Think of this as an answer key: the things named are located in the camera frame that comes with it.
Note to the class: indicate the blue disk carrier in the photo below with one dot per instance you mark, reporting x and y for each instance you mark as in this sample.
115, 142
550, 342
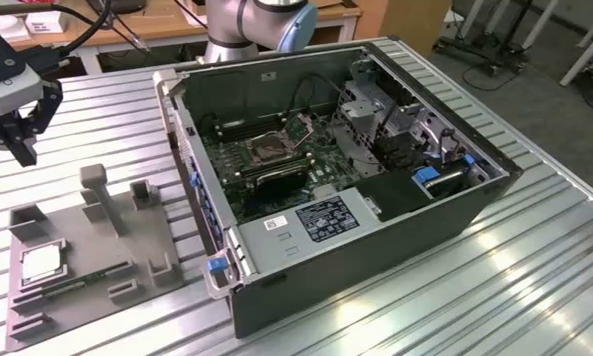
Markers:
426, 174

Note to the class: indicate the black round monitor base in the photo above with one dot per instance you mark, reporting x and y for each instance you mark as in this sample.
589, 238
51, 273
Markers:
116, 4

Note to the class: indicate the white labelled box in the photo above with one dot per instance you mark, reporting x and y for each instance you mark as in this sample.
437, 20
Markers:
47, 22

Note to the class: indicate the black RAM slot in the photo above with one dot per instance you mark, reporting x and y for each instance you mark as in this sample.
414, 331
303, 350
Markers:
255, 132
258, 124

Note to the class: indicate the white box with bowl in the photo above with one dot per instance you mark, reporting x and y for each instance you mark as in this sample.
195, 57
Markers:
10, 29

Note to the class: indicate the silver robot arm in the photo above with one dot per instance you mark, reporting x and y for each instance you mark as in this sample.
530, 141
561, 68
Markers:
238, 26

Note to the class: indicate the small blue bay clip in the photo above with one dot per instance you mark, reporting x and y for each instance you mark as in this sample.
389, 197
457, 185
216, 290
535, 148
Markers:
469, 160

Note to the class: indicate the open cardboard box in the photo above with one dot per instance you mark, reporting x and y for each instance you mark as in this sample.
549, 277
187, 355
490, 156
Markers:
198, 5

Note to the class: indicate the black open PC case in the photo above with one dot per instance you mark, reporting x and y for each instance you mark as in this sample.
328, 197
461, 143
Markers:
351, 278

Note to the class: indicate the silver drive bay bracket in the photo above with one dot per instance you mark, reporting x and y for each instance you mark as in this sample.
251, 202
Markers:
445, 142

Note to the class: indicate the green motherboard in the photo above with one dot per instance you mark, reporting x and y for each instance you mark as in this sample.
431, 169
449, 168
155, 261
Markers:
322, 144

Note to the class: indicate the grey power supply unit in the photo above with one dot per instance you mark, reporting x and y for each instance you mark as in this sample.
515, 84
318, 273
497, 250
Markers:
276, 244

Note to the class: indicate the green RAM stick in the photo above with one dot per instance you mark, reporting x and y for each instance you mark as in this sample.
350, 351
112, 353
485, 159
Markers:
96, 276

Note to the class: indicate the blue slot clip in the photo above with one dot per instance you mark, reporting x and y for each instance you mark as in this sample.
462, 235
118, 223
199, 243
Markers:
194, 180

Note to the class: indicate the black plastic air shroud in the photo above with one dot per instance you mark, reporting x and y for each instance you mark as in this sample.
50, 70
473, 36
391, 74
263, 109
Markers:
391, 196

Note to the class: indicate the black rolling stand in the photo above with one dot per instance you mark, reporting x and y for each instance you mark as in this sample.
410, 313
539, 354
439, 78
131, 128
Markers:
517, 20

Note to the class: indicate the grey parts rack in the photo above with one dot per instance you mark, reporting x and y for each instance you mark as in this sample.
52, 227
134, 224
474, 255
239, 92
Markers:
94, 252

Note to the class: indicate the metal drive cage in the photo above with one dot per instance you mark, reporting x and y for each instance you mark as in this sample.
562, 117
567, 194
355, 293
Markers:
356, 111

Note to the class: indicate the CPU socket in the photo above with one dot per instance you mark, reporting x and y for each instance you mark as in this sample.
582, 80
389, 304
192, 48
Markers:
270, 150

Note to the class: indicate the blue case latch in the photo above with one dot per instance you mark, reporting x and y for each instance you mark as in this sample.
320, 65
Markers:
216, 266

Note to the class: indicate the silver CPU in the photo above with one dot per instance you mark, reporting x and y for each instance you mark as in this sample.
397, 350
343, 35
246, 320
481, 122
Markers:
42, 263

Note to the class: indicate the white table frame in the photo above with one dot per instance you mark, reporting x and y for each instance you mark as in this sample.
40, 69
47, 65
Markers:
581, 65

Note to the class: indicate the wooden desk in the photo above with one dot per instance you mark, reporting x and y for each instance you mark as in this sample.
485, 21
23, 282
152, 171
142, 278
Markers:
178, 33

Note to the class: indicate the wooden cabinet panel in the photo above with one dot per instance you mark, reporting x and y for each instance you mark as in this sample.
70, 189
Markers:
411, 22

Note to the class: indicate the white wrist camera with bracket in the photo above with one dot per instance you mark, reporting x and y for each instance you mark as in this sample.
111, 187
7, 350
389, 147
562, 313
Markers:
10, 92

